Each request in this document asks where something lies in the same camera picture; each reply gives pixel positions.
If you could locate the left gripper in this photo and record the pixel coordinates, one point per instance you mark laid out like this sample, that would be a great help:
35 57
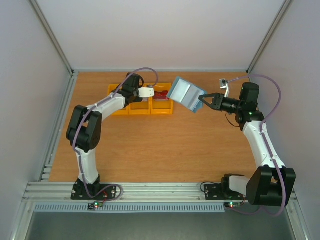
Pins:
139 101

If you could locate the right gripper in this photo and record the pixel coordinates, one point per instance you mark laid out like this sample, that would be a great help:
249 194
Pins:
218 101

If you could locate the teal card holder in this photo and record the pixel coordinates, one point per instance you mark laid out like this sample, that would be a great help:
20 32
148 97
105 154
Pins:
187 94

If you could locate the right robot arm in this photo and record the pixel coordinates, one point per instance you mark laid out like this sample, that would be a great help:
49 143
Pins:
272 182

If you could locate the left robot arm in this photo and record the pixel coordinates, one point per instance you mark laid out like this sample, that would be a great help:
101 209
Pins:
85 127

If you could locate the red cards stack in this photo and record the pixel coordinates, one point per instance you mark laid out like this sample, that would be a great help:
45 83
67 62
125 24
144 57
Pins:
161 95

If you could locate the middle yellow bin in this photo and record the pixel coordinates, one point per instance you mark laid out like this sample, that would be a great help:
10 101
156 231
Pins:
140 108

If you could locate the yellow bin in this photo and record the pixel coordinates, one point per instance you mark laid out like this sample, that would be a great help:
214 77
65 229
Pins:
140 108
162 107
123 111

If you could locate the left yellow bin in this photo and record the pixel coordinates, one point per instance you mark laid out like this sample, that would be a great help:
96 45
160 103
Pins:
123 111

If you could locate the right yellow bin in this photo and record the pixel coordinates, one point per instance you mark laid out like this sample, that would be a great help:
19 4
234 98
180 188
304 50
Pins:
162 107

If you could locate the right circuit board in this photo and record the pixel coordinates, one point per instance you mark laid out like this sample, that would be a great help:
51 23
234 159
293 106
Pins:
233 204

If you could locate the circuit board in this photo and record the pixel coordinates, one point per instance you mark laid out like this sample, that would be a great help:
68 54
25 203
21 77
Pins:
95 205
233 204

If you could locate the left circuit board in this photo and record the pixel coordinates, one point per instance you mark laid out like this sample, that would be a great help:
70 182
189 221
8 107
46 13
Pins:
95 205

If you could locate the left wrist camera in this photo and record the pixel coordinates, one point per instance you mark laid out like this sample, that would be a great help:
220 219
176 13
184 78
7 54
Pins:
146 92

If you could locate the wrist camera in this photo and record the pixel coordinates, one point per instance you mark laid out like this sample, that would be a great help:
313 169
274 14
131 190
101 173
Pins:
224 85
146 92

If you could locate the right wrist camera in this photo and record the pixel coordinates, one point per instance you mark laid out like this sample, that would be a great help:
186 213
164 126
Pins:
224 85

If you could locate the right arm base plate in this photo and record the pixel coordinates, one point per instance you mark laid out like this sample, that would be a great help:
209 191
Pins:
213 192

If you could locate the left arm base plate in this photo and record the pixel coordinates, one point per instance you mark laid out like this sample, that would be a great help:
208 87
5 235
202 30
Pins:
97 191

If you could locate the grey slotted cable duct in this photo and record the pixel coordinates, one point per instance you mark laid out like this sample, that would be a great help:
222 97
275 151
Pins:
132 207

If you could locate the aluminium front rail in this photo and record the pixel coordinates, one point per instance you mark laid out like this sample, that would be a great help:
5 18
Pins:
157 192

